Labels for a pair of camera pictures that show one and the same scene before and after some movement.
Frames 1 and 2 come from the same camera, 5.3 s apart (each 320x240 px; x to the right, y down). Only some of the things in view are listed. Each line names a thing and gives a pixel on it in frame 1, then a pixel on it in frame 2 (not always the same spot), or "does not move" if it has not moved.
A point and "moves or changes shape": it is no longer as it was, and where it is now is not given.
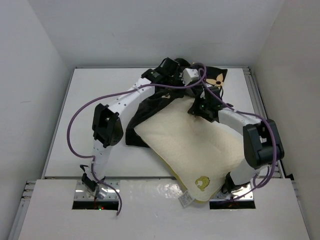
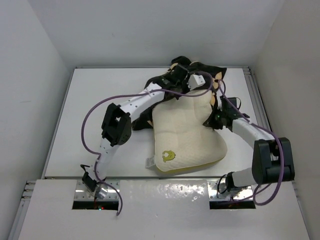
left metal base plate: x=83 y=193 does not move
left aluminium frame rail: x=25 y=200 does not move
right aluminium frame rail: x=258 y=101 does not move
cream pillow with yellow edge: x=198 y=152 moves or changes shape
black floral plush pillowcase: x=214 y=76 moves or changes shape
